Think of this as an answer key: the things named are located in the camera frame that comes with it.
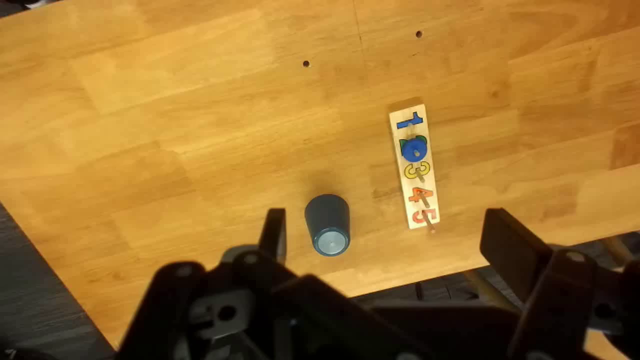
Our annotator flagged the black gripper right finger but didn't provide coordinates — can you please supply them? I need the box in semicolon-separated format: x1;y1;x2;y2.
477;207;555;286

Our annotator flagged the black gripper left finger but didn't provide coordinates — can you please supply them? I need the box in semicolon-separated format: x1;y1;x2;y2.
255;207;289;262

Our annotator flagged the blue plastic cup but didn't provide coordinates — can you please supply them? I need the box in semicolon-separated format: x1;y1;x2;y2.
302;193;352;260

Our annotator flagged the wooden peg board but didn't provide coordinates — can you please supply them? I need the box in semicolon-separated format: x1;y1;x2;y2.
388;100;444;232

